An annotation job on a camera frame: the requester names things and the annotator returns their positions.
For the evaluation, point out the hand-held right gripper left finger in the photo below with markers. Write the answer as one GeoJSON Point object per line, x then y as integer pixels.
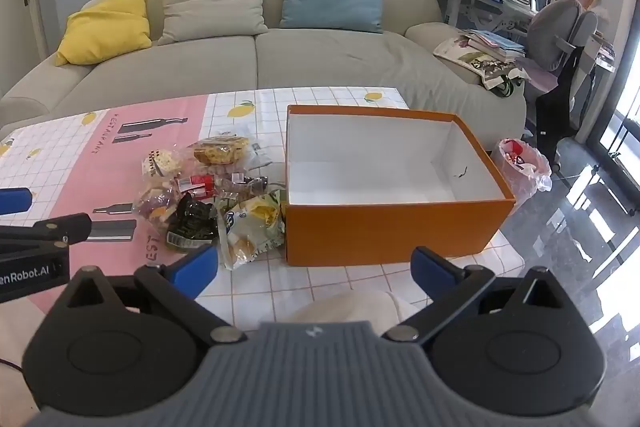
{"type": "Point", "coordinates": [192, 269]}

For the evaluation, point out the stack of books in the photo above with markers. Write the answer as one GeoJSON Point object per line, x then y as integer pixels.
{"type": "Point", "coordinates": [495, 44]}

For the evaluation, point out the yellow pillow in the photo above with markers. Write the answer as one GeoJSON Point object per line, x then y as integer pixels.
{"type": "Point", "coordinates": [105, 29]}

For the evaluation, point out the black garment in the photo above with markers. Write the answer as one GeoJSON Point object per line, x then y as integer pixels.
{"type": "Point", "coordinates": [560, 107]}

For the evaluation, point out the glass balcony door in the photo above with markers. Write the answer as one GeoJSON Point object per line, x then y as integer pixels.
{"type": "Point", "coordinates": [622, 122]}

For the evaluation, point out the beige sofa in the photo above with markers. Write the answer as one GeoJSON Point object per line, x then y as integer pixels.
{"type": "Point", "coordinates": [325, 57]}

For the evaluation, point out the grey office chair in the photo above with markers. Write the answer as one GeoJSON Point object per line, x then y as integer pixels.
{"type": "Point", "coordinates": [555, 27]}

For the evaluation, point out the beige pillow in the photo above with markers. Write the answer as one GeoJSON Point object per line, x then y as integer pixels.
{"type": "Point", "coordinates": [210, 7]}

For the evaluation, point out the cream cloth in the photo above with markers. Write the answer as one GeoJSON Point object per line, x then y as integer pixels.
{"type": "Point", "coordinates": [350, 304]}

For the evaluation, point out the printed tote bag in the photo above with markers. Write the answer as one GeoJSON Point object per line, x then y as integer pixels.
{"type": "Point", "coordinates": [475, 67]}

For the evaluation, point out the orange cardboard box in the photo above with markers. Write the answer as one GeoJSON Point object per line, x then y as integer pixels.
{"type": "Point", "coordinates": [380, 232]}

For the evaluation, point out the white desk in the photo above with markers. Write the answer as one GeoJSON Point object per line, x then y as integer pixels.
{"type": "Point", "coordinates": [467, 9]}

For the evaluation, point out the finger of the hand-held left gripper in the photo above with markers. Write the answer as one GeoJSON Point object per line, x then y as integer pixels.
{"type": "Point", "coordinates": [15, 202]}
{"type": "Point", "coordinates": [60, 229]}

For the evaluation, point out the clear packet of yellow crackers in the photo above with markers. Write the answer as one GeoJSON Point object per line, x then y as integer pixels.
{"type": "Point", "coordinates": [220, 152]}

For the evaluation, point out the dark green snack packet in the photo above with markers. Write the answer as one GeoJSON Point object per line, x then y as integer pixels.
{"type": "Point", "coordinates": [190, 222]}

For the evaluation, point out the cola bottle shaped packet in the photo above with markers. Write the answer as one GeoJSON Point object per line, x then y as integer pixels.
{"type": "Point", "coordinates": [197, 182]}

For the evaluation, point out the green white bread packet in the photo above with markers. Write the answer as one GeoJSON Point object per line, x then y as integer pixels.
{"type": "Point", "coordinates": [250, 222]}

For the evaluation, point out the trash bin with plastic bag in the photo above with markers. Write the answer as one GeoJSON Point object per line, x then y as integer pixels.
{"type": "Point", "coordinates": [520, 172]}

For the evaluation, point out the clear packet of white balls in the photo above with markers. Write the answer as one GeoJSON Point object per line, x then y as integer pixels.
{"type": "Point", "coordinates": [160, 162]}

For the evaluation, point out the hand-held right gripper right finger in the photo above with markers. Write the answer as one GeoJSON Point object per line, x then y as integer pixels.
{"type": "Point", "coordinates": [432, 272]}

